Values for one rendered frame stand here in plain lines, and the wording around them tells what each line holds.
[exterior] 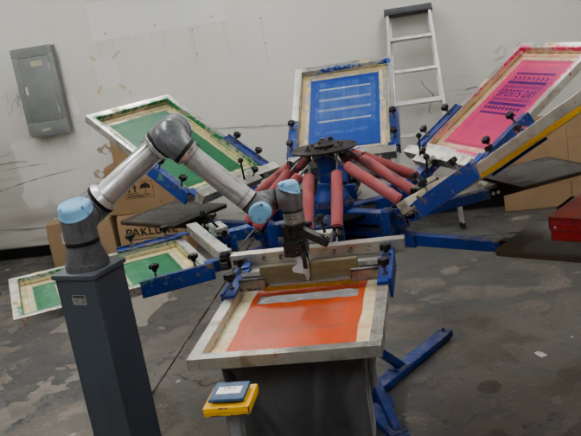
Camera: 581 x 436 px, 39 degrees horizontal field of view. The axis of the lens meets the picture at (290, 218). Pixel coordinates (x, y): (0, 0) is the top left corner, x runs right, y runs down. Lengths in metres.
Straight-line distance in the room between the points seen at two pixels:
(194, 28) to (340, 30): 1.24
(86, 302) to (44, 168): 5.05
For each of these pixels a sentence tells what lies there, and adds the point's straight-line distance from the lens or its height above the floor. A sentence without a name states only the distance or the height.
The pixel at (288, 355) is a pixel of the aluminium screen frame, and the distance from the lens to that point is 2.40.
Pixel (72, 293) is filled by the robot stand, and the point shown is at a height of 1.13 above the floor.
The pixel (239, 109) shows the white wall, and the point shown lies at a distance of 7.12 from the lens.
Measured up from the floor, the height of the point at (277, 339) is 0.95.
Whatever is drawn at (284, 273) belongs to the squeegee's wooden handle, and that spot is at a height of 1.03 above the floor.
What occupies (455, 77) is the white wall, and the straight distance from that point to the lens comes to 6.91.
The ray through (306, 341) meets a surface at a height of 0.95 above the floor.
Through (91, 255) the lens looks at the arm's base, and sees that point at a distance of 2.82.
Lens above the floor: 1.97
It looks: 15 degrees down
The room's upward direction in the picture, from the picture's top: 9 degrees counter-clockwise
